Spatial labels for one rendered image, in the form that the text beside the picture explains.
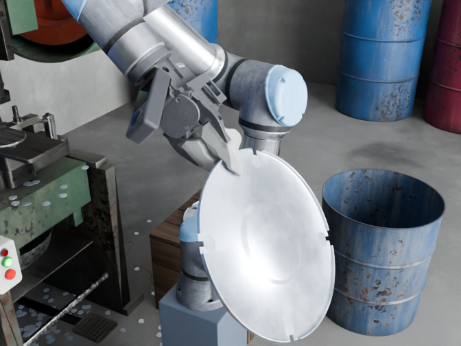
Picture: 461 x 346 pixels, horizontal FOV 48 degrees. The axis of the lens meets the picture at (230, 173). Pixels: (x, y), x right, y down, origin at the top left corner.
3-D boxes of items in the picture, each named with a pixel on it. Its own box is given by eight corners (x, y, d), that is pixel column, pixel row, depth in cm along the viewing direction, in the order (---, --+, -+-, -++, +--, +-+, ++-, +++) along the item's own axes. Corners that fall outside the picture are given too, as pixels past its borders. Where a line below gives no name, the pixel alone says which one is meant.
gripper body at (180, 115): (231, 100, 78) (179, 38, 77) (206, 120, 71) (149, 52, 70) (200, 128, 82) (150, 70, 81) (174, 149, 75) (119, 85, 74)
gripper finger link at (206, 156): (247, 165, 79) (210, 119, 78) (232, 182, 75) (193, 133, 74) (234, 175, 81) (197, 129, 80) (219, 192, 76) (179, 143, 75)
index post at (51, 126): (58, 139, 167) (54, 112, 163) (52, 143, 165) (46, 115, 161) (52, 138, 168) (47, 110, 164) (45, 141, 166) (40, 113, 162)
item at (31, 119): (47, 127, 177) (42, 99, 172) (8, 145, 164) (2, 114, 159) (35, 124, 179) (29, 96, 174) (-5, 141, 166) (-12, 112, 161)
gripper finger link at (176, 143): (217, 151, 75) (180, 105, 75) (213, 156, 74) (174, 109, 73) (197, 166, 78) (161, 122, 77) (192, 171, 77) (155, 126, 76)
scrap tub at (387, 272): (429, 285, 210) (453, 182, 188) (410, 356, 177) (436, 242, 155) (330, 257, 227) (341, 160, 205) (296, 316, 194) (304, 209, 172)
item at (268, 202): (309, 158, 91) (313, 156, 90) (347, 326, 83) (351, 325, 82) (181, 141, 70) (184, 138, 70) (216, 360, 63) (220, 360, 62)
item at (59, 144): (72, 181, 154) (65, 140, 148) (36, 202, 143) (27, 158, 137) (12, 163, 164) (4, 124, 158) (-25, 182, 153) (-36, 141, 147)
